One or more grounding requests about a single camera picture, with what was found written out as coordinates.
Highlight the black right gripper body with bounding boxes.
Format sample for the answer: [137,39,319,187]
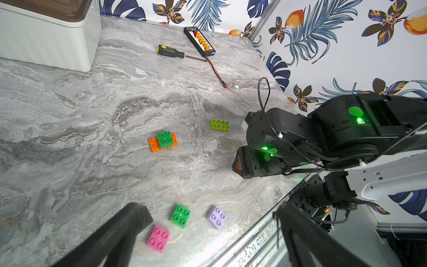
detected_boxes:
[232,146,290,179]

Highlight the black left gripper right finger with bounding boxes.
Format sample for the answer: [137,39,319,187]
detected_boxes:
[274,201,368,267]

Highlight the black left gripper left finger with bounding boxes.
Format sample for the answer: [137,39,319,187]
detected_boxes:
[53,202,144,267]

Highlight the lilac lego brick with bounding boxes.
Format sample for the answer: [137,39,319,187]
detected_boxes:
[206,205,226,230]

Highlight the green square lego brick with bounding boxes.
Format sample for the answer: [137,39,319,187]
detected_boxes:
[157,131,174,149]

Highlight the orange lego plate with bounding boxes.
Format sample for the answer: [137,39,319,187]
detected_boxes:
[149,132,178,153]

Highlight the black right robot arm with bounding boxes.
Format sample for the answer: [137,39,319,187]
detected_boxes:
[232,93,427,222]

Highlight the black lego brick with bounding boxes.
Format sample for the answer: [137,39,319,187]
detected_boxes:
[140,206,153,231]

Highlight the pink lego brick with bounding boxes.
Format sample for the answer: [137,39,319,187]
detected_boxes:
[147,226,171,254]

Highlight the lime green long lego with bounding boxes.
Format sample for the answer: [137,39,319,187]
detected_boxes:
[210,119,230,132]

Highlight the green lego with number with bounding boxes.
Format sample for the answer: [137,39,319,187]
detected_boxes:
[171,204,191,229]

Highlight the black board yellow connectors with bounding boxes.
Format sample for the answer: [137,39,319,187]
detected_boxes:
[183,27,216,57]

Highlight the black yellow screwdriver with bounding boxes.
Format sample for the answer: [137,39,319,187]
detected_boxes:
[157,44,207,62]

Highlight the white box brown lid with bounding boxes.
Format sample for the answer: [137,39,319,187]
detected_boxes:
[1,1,101,72]

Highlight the red black cable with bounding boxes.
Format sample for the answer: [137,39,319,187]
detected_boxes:
[205,56,229,89]

